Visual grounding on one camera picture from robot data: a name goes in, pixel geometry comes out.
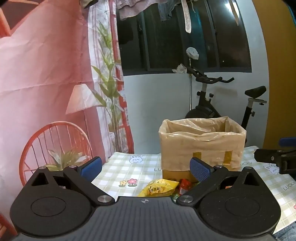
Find pink printed backdrop curtain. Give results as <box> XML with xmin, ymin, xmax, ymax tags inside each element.
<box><xmin>0</xmin><ymin>0</ymin><xmax>135</xmax><ymax>239</ymax></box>

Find orange wooden door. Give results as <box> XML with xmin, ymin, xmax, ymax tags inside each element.
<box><xmin>253</xmin><ymin>1</ymin><xmax>295</xmax><ymax>149</ymax></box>

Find hanging clothes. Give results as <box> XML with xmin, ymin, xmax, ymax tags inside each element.
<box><xmin>115</xmin><ymin>0</ymin><xmax>183</xmax><ymax>22</ymax></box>

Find cardboard box with plastic liner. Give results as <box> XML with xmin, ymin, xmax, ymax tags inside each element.
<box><xmin>159</xmin><ymin>116</ymin><xmax>246</xmax><ymax>182</ymax></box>

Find red snack packet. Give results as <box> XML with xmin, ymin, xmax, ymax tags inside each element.
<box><xmin>179</xmin><ymin>179</ymin><xmax>193</xmax><ymax>195</ymax></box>

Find yellow snack packet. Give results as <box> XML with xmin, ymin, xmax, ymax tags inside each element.
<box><xmin>138</xmin><ymin>179</ymin><xmax>179</xmax><ymax>197</ymax></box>

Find dark window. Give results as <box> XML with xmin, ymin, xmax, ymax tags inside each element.
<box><xmin>116</xmin><ymin>1</ymin><xmax>252</xmax><ymax>76</ymax></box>

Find black exercise bike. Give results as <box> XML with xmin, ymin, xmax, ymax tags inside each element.
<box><xmin>185</xmin><ymin>67</ymin><xmax>267</xmax><ymax>130</ymax></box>

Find white plastic bag on pole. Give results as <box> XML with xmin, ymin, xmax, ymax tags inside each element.
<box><xmin>186</xmin><ymin>47</ymin><xmax>199</xmax><ymax>60</ymax></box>

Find checkered tablecloth with bunnies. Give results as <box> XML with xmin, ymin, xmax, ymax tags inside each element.
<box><xmin>92</xmin><ymin>146</ymin><xmax>296</xmax><ymax>232</ymax></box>

